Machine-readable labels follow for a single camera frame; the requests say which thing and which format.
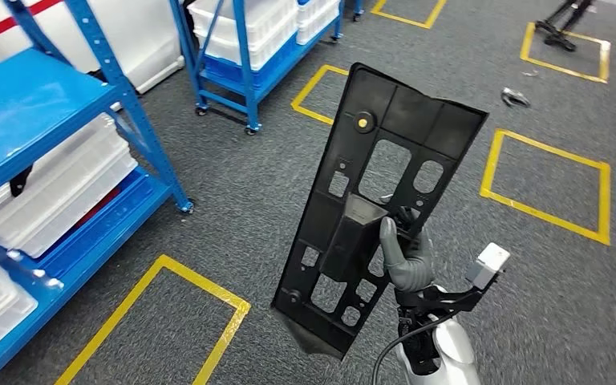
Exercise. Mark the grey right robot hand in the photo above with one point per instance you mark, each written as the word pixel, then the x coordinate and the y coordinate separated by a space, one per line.
pixel 409 271

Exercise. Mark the black plastic plate frame part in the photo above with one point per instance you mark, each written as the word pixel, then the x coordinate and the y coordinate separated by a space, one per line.
pixel 409 122

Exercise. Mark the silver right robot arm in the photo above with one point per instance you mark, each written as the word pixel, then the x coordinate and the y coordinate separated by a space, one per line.
pixel 457 350

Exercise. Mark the blue wheeled shelf rack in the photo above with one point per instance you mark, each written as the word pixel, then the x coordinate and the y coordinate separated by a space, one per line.
pixel 244 53

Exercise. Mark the blue metal shelf rack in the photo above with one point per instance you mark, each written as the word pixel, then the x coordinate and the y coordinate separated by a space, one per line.
pixel 21 106

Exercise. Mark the small grey metal clip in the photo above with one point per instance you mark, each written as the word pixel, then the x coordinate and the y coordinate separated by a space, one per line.
pixel 515 98

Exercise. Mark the blue plastic bin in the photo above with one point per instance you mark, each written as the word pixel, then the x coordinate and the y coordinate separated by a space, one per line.
pixel 276 66

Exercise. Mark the black tripod stand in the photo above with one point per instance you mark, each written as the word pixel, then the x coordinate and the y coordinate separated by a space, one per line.
pixel 555 34

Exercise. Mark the red barrier belt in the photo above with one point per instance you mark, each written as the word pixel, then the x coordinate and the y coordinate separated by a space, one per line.
pixel 0 28

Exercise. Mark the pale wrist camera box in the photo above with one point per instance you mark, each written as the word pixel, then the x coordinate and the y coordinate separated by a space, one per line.
pixel 491 263

